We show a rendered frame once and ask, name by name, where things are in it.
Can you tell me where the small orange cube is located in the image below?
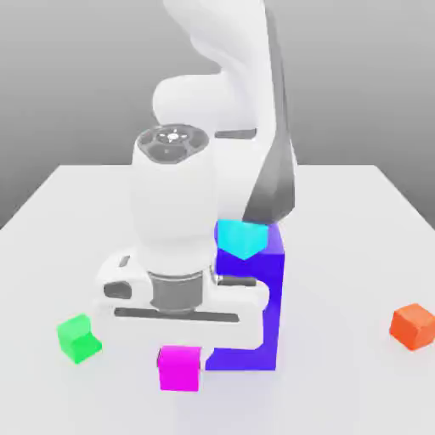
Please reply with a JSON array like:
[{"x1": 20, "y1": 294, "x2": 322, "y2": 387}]
[{"x1": 388, "y1": 302, "x2": 435, "y2": 352}]

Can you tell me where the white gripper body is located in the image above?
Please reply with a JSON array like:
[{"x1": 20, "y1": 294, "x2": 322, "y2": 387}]
[{"x1": 90, "y1": 284, "x2": 270, "y2": 351}]

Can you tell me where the large blue box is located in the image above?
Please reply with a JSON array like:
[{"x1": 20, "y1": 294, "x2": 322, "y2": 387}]
[{"x1": 204, "y1": 222, "x2": 286, "y2": 372}]

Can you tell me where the small cyan cube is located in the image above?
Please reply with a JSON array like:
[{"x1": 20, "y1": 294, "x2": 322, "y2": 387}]
[{"x1": 216, "y1": 218, "x2": 270, "y2": 262}]

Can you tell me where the small green cube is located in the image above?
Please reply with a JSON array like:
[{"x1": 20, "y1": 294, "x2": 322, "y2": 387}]
[{"x1": 56, "y1": 313, "x2": 104, "y2": 365}]

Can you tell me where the small magenta cube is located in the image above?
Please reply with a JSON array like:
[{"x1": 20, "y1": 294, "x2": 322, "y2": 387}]
[{"x1": 156, "y1": 345, "x2": 202, "y2": 393}]

